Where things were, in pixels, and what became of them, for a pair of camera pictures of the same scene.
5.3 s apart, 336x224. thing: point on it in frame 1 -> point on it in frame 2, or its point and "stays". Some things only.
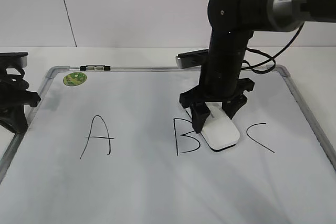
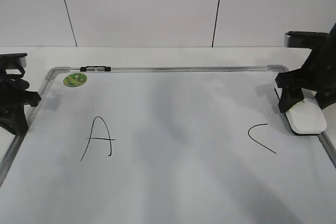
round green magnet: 74,78 stays
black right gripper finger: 200,112 -> 289,97
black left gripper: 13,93 stays
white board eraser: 220,131 -> 307,118
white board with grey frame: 116,147 stays
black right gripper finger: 231,107 -> 324,100
